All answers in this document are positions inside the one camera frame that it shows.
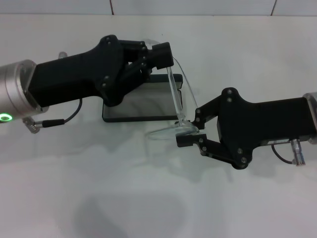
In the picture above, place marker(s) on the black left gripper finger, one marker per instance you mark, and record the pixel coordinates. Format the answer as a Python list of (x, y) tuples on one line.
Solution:
[(162, 50)]

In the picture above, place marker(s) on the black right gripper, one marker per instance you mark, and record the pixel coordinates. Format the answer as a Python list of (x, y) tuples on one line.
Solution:
[(260, 124)]

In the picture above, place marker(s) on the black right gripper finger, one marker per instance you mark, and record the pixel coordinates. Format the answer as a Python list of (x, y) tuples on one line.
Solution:
[(163, 62)]

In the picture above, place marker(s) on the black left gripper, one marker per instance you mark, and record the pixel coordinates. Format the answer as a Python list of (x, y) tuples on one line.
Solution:
[(74, 77)]

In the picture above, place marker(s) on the clear white glasses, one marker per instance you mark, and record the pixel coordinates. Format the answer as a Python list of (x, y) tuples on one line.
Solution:
[(174, 89)]

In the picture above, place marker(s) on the black glasses case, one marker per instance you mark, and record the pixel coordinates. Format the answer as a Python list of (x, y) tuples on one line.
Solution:
[(138, 106)]

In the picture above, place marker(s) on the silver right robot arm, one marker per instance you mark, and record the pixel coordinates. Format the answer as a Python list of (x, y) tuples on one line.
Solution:
[(312, 116)]

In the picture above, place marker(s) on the silver connector stub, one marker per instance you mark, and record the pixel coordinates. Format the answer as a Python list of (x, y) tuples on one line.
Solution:
[(62, 54)]

